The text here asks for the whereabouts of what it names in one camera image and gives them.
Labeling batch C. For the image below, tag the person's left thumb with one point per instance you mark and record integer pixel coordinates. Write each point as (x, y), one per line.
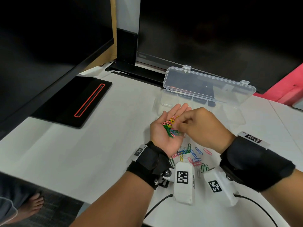
(158, 119)

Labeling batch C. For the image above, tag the black computer monitor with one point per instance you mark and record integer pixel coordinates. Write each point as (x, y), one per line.
(213, 33)
(35, 44)

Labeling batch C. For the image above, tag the brown cardboard sheet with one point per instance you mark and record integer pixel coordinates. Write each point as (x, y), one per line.
(111, 54)

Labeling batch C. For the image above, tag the white marker tag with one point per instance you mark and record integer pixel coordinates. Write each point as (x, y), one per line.
(254, 138)
(139, 152)

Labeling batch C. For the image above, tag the person's right forearm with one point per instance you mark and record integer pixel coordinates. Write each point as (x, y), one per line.
(286, 203)

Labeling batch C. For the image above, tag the person's left hand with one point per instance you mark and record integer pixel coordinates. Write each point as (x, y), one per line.
(161, 132)

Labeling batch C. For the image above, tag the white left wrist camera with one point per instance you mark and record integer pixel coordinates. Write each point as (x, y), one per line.
(183, 186)

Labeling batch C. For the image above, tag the pink box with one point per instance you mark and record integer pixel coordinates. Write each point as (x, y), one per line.
(284, 89)

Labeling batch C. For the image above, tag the scattered pile of paper clips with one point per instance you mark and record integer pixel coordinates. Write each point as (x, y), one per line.
(195, 159)

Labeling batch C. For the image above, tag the person's left forearm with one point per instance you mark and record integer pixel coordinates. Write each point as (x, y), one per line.
(118, 205)

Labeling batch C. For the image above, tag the black monitor stand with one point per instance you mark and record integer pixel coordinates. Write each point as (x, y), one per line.
(126, 47)

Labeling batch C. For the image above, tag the person's left middle finger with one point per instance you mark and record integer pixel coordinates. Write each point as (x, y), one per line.
(183, 107)

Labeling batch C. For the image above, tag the handful of colourful paper clips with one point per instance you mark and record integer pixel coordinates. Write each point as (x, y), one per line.
(170, 128)

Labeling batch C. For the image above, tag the clear plastic compartment box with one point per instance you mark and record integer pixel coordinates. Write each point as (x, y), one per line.
(203, 86)

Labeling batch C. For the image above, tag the person's right hand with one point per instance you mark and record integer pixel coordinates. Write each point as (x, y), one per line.
(206, 130)

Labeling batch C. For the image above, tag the grey shorts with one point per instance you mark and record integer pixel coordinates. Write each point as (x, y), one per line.
(7, 210)

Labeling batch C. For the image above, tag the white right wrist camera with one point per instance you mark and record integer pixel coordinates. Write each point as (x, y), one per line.
(220, 186)

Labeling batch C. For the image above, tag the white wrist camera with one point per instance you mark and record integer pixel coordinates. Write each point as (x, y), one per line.
(220, 186)
(183, 186)

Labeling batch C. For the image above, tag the black monitor base red slot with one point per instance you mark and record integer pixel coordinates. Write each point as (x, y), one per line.
(64, 106)

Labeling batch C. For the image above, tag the person's right fingers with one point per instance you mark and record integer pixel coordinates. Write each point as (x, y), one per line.
(184, 125)

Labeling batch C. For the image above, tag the person's bare foot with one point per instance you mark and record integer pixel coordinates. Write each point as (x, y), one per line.
(30, 206)

